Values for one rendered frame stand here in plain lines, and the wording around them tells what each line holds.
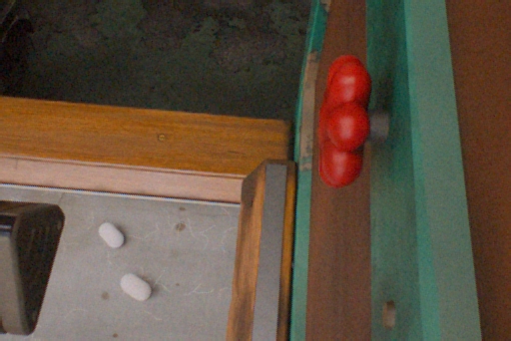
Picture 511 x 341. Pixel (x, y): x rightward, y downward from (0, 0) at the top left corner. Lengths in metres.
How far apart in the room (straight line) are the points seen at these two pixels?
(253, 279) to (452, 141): 0.43
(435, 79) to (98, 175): 0.62
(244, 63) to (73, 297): 1.24
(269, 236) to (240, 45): 1.34
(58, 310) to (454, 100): 0.60
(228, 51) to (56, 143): 1.14
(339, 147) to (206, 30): 1.75
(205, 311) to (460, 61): 0.55
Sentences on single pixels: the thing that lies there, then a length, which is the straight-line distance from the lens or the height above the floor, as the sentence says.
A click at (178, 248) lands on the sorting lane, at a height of 0.74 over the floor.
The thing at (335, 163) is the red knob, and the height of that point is 1.25.
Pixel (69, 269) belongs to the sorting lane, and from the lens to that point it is 0.73.
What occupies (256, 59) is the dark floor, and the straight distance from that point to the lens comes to 1.84.
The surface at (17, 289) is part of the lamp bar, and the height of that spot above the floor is 1.08.
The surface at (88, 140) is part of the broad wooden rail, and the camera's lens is 0.77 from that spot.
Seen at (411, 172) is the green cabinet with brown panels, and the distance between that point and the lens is 0.16.
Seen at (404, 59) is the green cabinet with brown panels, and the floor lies 1.27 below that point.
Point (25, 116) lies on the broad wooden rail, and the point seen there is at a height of 0.76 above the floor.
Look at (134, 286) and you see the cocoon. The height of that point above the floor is 0.76.
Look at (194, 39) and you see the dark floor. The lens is 1.90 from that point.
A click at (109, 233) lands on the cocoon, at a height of 0.76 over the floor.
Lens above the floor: 1.40
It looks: 60 degrees down
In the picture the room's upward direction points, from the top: 4 degrees clockwise
